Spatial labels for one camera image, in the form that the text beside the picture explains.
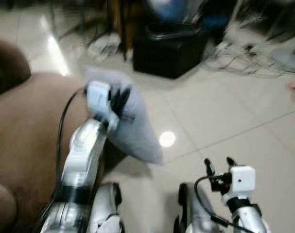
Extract brown fabric sofa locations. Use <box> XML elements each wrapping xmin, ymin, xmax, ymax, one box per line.
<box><xmin>0</xmin><ymin>38</ymin><xmax>126</xmax><ymax>233</ymax></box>

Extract black box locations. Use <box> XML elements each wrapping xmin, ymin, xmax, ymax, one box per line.
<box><xmin>132</xmin><ymin>23</ymin><xmax>209</xmax><ymax>80</ymax></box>

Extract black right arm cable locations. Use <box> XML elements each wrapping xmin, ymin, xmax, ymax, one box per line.
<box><xmin>194</xmin><ymin>175</ymin><xmax>257</xmax><ymax>233</ymax></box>

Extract white power strip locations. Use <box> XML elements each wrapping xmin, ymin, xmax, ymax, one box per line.
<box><xmin>88</xmin><ymin>33</ymin><xmax>122</xmax><ymax>60</ymax></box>

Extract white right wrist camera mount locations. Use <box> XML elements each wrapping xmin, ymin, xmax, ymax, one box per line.
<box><xmin>228</xmin><ymin>166</ymin><xmax>257</xmax><ymax>196</ymax></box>

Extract white round fan base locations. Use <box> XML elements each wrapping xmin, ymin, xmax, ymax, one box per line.
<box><xmin>271</xmin><ymin>48</ymin><xmax>295</xmax><ymax>74</ymax></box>

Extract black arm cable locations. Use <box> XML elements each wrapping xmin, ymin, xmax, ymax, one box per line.
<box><xmin>194</xmin><ymin>175</ymin><xmax>257</xmax><ymax>233</ymax></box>
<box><xmin>56</xmin><ymin>87</ymin><xmax>88</xmax><ymax>187</ymax></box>

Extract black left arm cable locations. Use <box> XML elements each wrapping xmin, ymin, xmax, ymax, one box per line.
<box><xmin>56</xmin><ymin>87</ymin><xmax>88</xmax><ymax>187</ymax></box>

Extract small blue object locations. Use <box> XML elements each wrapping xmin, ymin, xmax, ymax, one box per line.
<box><xmin>205</xmin><ymin>15</ymin><xmax>230</xmax><ymax>33</ymax></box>

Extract silver right robot leg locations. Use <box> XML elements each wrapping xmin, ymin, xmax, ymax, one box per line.
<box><xmin>174</xmin><ymin>183</ymin><xmax>222</xmax><ymax>233</ymax></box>

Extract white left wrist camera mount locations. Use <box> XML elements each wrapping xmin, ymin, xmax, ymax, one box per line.
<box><xmin>86</xmin><ymin>81</ymin><xmax>112</xmax><ymax>120</ymax></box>

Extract silver left robot leg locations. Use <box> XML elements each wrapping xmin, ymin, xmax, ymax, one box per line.
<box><xmin>86</xmin><ymin>183</ymin><xmax>124</xmax><ymax>233</ymax></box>

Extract blue round globe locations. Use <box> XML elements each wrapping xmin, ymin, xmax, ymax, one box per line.
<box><xmin>147</xmin><ymin>0</ymin><xmax>206</xmax><ymax>23</ymax></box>

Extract tangled floor cables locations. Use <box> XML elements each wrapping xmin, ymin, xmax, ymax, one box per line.
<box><xmin>202</xmin><ymin>41</ymin><xmax>285</xmax><ymax>79</ymax></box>

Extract brown wooden furniture leg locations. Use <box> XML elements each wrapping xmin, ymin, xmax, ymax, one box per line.
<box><xmin>111</xmin><ymin>0</ymin><xmax>139</xmax><ymax>50</ymax></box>

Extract grey pillow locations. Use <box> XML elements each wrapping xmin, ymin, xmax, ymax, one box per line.
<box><xmin>84</xmin><ymin>68</ymin><xmax>164</xmax><ymax>166</ymax></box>

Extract silver robot leg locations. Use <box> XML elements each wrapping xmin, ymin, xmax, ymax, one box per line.
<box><xmin>86</xmin><ymin>183</ymin><xmax>124</xmax><ymax>233</ymax></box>
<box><xmin>174</xmin><ymin>183</ymin><xmax>222</xmax><ymax>233</ymax></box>

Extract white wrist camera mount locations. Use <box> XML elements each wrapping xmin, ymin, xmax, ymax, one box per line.
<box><xmin>228</xmin><ymin>166</ymin><xmax>257</xmax><ymax>196</ymax></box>
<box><xmin>86</xmin><ymin>81</ymin><xmax>112</xmax><ymax>120</ymax></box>

